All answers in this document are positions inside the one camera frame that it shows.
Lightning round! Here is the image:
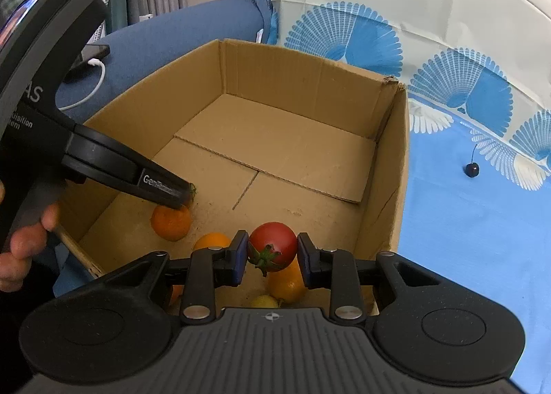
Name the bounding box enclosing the brown cardboard box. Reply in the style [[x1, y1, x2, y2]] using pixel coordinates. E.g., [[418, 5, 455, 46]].
[[58, 38, 411, 318]]

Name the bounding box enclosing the person's left hand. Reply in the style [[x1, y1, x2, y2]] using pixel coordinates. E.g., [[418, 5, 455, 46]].
[[1, 202, 60, 292]]

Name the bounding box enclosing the orange round fruit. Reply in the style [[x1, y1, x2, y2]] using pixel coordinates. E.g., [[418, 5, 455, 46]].
[[266, 259, 307, 303]]

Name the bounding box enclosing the orange fruit with stem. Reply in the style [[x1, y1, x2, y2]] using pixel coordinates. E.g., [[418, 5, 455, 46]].
[[169, 232, 232, 307]]

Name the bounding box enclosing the black smartphone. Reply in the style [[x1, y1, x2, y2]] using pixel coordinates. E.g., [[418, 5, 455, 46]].
[[63, 43, 110, 82]]

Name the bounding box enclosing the dark cherry with stem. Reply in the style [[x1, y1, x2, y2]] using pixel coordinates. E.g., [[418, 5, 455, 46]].
[[463, 146, 480, 178]]

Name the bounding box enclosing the blue fan-pattern sheet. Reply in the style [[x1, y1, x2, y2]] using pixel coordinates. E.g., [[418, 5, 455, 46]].
[[269, 0, 550, 393]]

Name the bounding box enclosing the blue sofa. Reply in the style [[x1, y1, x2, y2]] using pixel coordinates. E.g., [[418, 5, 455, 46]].
[[56, 0, 274, 124]]

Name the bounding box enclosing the red cherry tomato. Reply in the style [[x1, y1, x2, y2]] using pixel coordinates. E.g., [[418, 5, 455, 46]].
[[248, 221, 298, 277]]

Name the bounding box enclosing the red strawberry-like fruit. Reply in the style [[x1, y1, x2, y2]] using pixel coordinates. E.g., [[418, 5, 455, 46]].
[[186, 183, 197, 208]]

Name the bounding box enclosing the yellow round fruit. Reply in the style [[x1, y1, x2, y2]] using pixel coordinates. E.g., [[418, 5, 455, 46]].
[[250, 294, 280, 309]]

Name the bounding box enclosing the white charging cable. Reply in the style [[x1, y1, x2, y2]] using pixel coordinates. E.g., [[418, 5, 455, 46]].
[[58, 57, 107, 113]]

